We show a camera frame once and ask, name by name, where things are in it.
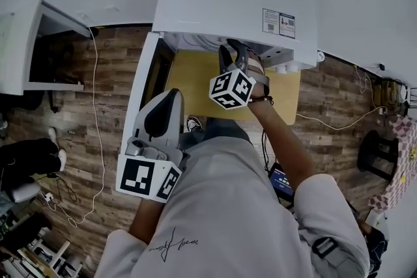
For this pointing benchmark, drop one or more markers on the person's right hand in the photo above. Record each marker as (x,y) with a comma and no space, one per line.
(257,63)

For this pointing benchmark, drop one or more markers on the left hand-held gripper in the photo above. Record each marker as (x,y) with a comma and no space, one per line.
(137,175)

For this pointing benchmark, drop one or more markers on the small white power adapter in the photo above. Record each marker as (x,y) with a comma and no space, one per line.
(49,197)

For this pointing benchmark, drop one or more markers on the person's blue jeans legs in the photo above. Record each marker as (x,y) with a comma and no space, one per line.
(224,130)

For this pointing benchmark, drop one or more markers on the white chair seat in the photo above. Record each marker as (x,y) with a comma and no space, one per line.
(24,192)

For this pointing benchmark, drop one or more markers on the pink checked tablecloth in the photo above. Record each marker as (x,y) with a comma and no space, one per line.
(404,153)

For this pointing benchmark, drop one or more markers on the person's left forearm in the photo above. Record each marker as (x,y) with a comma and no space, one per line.
(146,218)

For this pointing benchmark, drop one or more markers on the black office chair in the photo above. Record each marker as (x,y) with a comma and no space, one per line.
(49,58)

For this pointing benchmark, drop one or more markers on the white desk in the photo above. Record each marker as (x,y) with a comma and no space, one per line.
(16,52)

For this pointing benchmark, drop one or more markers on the person's left patterned sneaker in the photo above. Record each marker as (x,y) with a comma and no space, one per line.
(194,123)

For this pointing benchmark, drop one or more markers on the person's right forearm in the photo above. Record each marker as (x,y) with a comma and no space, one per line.
(280,140)

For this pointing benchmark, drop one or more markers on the black wall charger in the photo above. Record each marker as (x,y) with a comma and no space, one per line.
(382,67)

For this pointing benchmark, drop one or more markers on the person's white shirt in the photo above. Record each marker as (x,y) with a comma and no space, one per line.
(228,205)

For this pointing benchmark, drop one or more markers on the wooden shelf rack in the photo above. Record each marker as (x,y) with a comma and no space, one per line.
(60,250)

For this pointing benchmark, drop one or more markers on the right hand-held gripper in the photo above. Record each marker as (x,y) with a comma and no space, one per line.
(231,89)

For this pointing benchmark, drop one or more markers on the wooden table with black base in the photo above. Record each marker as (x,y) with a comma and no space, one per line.
(202,88)

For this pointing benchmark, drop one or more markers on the black round stool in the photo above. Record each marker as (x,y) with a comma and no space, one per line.
(374,153)

